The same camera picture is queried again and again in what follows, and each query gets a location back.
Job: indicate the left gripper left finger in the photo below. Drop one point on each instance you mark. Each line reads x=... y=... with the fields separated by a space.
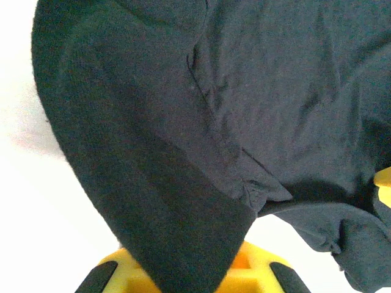
x=122 y=274

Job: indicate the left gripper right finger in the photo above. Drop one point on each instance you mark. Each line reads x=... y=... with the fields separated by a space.
x=259 y=274

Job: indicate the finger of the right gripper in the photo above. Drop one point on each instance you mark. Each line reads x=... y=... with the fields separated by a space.
x=385 y=186

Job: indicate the black t-shirt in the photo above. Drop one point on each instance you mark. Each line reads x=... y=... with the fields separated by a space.
x=214 y=91

